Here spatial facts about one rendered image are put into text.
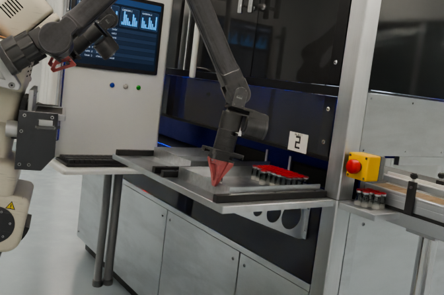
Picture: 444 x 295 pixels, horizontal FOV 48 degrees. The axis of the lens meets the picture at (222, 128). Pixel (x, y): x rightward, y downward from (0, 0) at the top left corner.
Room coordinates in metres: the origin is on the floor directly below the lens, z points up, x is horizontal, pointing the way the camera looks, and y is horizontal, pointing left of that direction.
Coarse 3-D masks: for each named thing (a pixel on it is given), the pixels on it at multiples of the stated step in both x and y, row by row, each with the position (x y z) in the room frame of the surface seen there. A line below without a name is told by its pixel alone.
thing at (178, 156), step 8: (160, 152) 1.79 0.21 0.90; (168, 152) 1.74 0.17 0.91; (176, 152) 1.88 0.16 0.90; (184, 152) 1.90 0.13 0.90; (192, 152) 1.92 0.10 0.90; (200, 152) 1.95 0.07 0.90; (208, 152) 1.97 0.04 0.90; (168, 160) 1.74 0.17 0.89; (176, 160) 1.69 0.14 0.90; (184, 160) 1.65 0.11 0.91; (192, 160) 1.83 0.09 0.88; (200, 160) 1.85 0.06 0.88; (232, 160) 1.94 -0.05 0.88
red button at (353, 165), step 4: (352, 160) 1.38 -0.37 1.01; (356, 160) 1.38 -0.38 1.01; (348, 164) 1.38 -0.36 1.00; (352, 164) 1.37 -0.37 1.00; (356, 164) 1.37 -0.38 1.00; (348, 168) 1.38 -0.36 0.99; (352, 168) 1.37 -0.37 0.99; (356, 168) 1.36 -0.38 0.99; (360, 168) 1.37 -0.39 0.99; (348, 172) 1.38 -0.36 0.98; (352, 172) 1.37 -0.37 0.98; (356, 172) 1.37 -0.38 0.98
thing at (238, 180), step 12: (180, 168) 1.49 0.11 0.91; (192, 168) 1.52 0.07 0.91; (204, 168) 1.55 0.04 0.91; (240, 168) 1.64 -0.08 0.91; (252, 168) 1.67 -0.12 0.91; (192, 180) 1.43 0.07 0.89; (204, 180) 1.39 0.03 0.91; (228, 180) 1.55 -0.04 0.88; (240, 180) 1.57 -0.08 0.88; (252, 180) 1.59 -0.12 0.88; (216, 192) 1.34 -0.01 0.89; (228, 192) 1.29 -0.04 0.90; (240, 192) 1.31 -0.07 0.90
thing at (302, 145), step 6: (294, 132) 1.62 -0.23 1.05; (294, 138) 1.61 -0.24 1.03; (306, 138) 1.57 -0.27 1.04; (288, 144) 1.63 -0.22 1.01; (294, 144) 1.61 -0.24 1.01; (300, 144) 1.59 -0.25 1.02; (306, 144) 1.57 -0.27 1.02; (294, 150) 1.61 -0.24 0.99; (300, 150) 1.59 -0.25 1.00; (306, 150) 1.57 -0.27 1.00
